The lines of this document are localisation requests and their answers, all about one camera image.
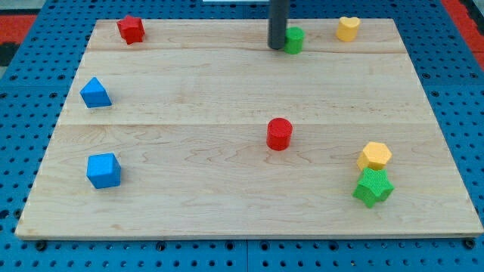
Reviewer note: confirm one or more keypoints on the light wooden board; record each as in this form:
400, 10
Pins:
188, 126

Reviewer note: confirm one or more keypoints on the blue triangular block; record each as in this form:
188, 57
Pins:
94, 94

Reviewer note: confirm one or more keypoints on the green cylinder block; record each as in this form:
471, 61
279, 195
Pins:
294, 38

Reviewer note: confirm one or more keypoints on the red cylinder block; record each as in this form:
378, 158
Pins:
279, 133

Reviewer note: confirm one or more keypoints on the yellow hexagon block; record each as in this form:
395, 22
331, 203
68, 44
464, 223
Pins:
374, 155

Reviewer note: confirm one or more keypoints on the blue cube block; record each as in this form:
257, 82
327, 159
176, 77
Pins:
103, 171

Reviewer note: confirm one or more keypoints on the green star block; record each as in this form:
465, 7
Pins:
373, 186

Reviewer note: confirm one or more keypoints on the red star block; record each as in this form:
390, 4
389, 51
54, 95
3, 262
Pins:
131, 29

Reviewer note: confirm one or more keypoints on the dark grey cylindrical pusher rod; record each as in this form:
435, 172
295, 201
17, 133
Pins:
277, 23

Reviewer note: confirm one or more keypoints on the yellow heart block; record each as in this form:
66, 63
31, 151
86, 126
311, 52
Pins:
347, 29

